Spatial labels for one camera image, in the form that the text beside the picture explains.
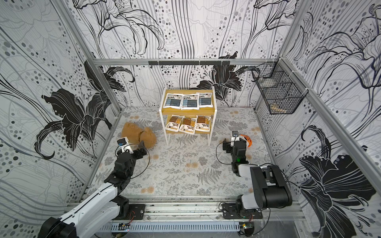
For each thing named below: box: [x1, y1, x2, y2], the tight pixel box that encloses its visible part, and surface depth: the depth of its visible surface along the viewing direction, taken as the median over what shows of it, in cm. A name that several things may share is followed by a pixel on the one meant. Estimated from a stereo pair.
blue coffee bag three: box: [195, 92, 214, 109], surface depth 78 cm
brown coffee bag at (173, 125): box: [165, 114, 186, 133], surface depth 88 cm
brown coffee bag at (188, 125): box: [178, 117, 197, 135], surface depth 88 cm
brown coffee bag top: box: [194, 115, 212, 132], surface depth 88 cm
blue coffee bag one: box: [162, 93, 184, 110], surface depth 78 cm
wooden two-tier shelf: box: [159, 86, 218, 147], surface depth 81 cm
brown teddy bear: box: [121, 121, 157, 149], surface depth 95 cm
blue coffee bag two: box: [180, 93, 200, 111], surface depth 78 cm
